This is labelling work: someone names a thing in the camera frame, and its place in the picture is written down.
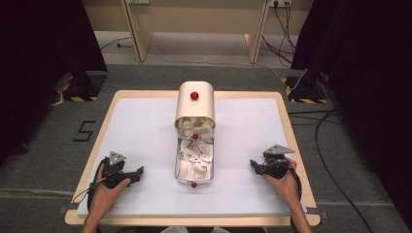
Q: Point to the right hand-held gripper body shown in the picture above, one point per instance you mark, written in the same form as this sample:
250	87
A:
277	163

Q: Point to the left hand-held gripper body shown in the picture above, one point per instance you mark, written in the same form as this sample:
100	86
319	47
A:
114	168

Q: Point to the person's right hand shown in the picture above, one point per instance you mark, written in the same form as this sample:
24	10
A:
285	187

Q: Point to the person's left hand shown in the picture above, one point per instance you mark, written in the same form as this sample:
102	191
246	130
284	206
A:
107	194

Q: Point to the white table mat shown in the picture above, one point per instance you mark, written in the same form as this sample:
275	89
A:
145	136

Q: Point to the wooden table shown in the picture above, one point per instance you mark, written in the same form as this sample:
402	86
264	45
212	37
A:
97	129

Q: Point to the tray of white packets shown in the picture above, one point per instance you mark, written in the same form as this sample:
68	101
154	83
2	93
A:
194	161

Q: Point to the pile of white packets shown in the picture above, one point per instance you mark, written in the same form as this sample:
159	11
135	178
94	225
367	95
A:
195	160

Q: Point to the small drawer with red knob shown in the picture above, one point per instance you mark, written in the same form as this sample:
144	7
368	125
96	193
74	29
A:
195	131

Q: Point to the stand base with hazard tape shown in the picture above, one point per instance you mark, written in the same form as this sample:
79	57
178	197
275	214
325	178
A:
307	89
84	87

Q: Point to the cream drawer cabinet red knob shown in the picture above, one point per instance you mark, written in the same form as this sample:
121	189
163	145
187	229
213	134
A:
195	103

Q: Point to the black curtain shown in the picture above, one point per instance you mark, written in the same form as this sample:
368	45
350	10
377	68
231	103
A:
366	64
39	64

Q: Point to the beige wooden desk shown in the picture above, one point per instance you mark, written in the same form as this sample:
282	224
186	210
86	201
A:
194	16

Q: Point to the white wall socket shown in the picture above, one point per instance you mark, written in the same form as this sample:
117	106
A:
280	2

